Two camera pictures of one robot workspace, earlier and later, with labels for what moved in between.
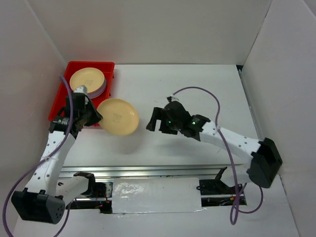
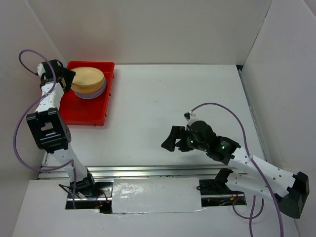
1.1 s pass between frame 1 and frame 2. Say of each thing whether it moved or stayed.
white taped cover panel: stayed
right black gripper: moved
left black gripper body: moved
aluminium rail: stayed
